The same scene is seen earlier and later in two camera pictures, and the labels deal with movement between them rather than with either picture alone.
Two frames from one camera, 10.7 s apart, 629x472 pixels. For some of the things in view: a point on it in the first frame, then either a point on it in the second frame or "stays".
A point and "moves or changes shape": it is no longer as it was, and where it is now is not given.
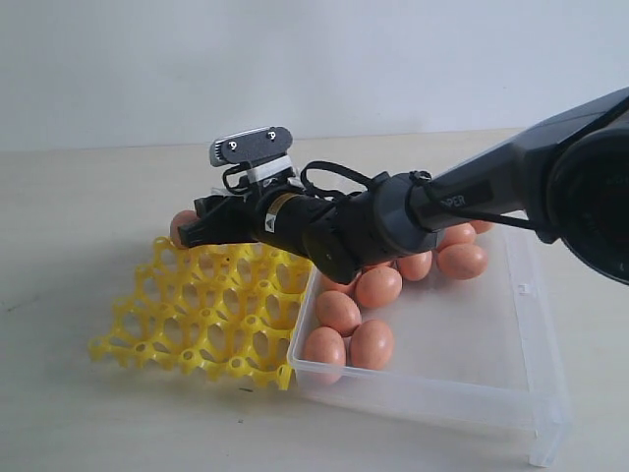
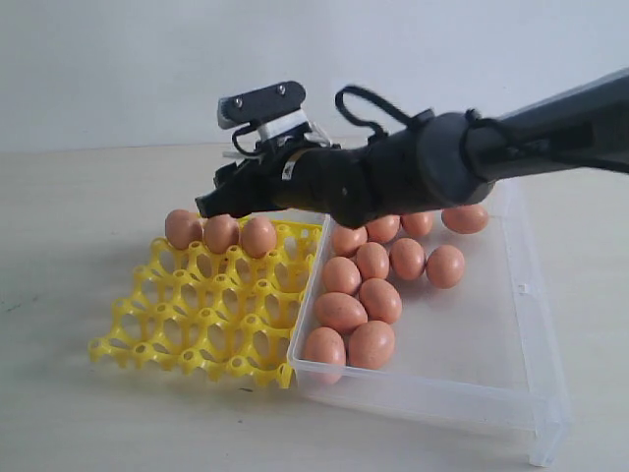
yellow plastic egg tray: (230, 310) stays
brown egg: (340, 311) stays
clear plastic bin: (476, 351) stays
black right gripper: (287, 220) → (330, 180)
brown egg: (462, 262) moves or changes shape
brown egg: (226, 263) moves or changes shape
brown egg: (371, 345) stays
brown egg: (325, 354) stays
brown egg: (458, 234) → (444, 266)
